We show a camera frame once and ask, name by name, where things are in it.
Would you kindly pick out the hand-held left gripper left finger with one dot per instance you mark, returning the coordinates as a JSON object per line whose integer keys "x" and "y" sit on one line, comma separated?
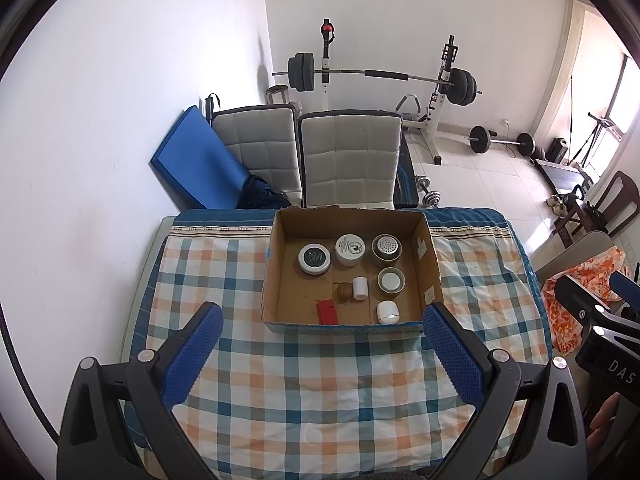
{"x": 192, "y": 355}

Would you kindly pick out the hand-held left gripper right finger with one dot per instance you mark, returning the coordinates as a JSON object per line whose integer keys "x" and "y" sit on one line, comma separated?
{"x": 452, "y": 345}

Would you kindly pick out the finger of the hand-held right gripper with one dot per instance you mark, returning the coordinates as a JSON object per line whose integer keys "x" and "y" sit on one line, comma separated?
{"x": 625, "y": 290}
{"x": 580, "y": 302}

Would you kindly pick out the white earbuds case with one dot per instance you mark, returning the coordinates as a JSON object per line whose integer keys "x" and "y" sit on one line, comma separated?
{"x": 388, "y": 312}

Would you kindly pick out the tape roll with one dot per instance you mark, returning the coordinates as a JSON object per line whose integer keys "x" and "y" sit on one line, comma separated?
{"x": 391, "y": 280}

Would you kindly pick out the small white cylinder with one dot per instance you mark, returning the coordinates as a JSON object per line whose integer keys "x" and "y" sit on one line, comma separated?
{"x": 360, "y": 288}

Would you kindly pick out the jar with perforated lid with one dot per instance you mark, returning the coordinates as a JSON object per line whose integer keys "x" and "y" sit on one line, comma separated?
{"x": 386, "y": 249}

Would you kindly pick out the brown walnut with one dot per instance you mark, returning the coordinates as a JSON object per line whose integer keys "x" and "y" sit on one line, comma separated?
{"x": 343, "y": 293}

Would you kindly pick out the cardboard box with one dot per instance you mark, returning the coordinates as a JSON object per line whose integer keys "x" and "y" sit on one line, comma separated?
{"x": 295, "y": 290}

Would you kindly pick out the red box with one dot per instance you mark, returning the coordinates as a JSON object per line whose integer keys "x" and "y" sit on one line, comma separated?
{"x": 326, "y": 311}

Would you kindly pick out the white jar with label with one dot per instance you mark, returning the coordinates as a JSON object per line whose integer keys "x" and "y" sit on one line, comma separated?
{"x": 349, "y": 250}

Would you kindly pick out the round jar with black label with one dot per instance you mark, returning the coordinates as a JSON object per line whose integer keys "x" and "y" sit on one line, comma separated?
{"x": 314, "y": 258}

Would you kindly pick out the person's right hand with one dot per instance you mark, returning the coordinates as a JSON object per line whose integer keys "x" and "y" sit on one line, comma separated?
{"x": 607, "y": 415}

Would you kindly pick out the orange patterned cloth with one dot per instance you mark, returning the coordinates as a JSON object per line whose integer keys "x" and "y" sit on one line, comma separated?
{"x": 575, "y": 290}

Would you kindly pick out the dark wooden chair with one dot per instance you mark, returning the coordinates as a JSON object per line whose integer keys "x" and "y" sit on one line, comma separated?
{"x": 617, "y": 200}

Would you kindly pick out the checked tablecloth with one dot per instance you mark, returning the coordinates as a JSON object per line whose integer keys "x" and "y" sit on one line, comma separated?
{"x": 300, "y": 385}

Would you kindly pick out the low dark bench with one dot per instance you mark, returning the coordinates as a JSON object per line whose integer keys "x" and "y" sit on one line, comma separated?
{"x": 562, "y": 175}

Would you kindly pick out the small black heater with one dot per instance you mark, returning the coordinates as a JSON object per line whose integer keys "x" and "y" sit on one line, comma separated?
{"x": 557, "y": 150}

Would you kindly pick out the small metal dumbbell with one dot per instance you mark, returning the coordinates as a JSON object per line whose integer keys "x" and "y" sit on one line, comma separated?
{"x": 427, "y": 192}

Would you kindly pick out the black tripod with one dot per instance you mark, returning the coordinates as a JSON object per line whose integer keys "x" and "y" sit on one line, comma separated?
{"x": 592, "y": 135}

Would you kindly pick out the black mat with blue pattern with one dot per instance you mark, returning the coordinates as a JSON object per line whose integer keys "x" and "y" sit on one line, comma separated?
{"x": 405, "y": 180}

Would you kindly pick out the dark blue bag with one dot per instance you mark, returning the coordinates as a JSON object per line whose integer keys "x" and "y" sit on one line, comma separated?
{"x": 260, "y": 195}

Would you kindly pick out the short barbell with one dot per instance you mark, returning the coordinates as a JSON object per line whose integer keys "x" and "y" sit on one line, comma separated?
{"x": 480, "y": 139}

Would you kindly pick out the blue foam mat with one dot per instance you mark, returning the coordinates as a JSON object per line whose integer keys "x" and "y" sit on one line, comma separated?
{"x": 195, "y": 160}

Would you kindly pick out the white padded chair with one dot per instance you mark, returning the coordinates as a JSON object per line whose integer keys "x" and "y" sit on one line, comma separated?
{"x": 260, "y": 155}
{"x": 350, "y": 160}

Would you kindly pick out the white weight bench rack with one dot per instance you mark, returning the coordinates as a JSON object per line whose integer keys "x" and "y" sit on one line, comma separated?
{"x": 435, "y": 125}

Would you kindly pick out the barbell with black plates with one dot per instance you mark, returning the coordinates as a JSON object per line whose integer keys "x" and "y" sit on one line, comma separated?
{"x": 302, "y": 72}

